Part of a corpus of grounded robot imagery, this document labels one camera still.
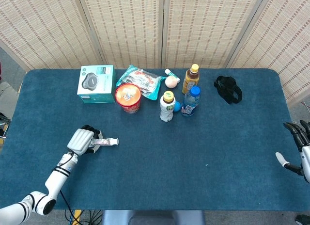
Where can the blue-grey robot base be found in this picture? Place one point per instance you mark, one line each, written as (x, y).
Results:
(155, 217)

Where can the amber tea bottle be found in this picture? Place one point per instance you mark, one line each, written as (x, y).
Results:
(190, 79)

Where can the peach coloured ball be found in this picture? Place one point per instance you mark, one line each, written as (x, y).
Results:
(171, 82)

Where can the blue felt table cover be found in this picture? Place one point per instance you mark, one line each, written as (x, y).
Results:
(155, 162)

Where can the blue sports drink bottle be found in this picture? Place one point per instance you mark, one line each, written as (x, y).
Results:
(190, 103)

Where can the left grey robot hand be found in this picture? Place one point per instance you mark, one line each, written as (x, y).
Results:
(80, 140)

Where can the white drink bottle yellow cap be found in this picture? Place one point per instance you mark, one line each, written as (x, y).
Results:
(167, 108)

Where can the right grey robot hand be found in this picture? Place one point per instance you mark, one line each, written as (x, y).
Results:
(305, 157)

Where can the teal Philips product box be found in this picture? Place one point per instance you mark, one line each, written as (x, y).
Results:
(97, 84)

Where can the white floral toothpaste tube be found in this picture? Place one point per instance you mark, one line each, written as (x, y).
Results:
(109, 141)

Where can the red instant noodle cup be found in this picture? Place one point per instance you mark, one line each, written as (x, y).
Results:
(128, 96)

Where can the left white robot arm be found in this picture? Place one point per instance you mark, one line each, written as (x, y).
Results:
(55, 181)

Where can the woven bamboo folding screen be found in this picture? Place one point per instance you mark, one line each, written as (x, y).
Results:
(133, 28)

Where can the small blue ball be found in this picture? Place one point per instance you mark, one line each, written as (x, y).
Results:
(178, 107)

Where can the small white stick tube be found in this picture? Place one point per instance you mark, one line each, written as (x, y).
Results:
(168, 71)

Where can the teal and white snack packet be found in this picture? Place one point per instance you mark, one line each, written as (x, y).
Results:
(143, 78)

